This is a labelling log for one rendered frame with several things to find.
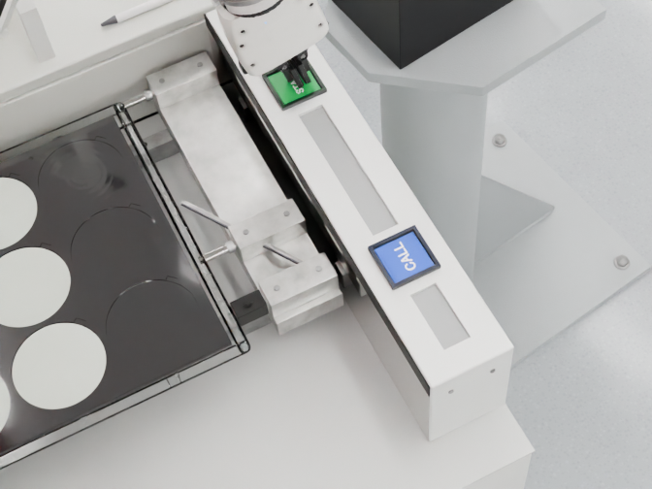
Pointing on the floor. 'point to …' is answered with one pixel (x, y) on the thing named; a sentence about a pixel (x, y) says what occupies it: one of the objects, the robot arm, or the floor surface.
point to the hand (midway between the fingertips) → (295, 67)
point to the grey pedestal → (496, 170)
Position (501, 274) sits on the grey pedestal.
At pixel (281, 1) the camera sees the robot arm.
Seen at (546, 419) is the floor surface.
